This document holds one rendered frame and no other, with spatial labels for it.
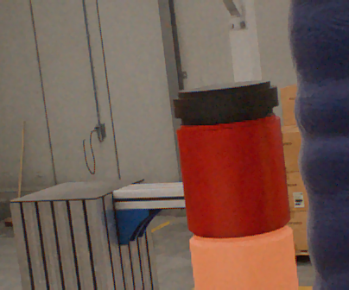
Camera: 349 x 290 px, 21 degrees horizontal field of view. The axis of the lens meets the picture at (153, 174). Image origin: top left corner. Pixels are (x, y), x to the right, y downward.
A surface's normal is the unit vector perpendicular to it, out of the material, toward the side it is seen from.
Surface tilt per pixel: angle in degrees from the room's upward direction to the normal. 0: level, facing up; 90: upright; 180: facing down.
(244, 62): 90
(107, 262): 90
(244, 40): 90
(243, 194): 90
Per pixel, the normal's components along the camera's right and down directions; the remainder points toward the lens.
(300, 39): -0.87, 0.19
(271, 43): -0.46, 0.18
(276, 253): 0.59, 0.04
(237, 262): -0.15, 0.15
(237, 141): 0.11, 0.12
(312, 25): -0.69, 0.07
